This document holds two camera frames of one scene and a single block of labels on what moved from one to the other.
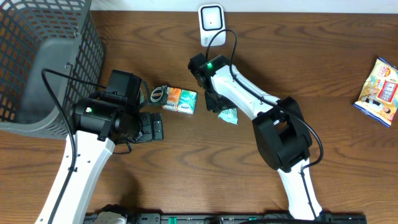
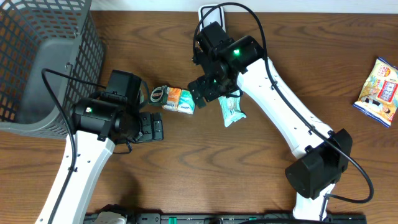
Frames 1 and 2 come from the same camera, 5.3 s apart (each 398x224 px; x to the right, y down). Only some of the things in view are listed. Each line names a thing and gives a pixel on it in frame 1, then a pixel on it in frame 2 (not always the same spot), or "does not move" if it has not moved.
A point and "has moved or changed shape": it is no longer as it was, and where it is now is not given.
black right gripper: [213, 107] → [207, 93]
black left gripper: [150, 126] does not move
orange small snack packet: [173, 95] does not move
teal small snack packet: [187, 102] does not move
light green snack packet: [229, 115] has moved or changed shape
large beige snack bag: [379, 99] does not move
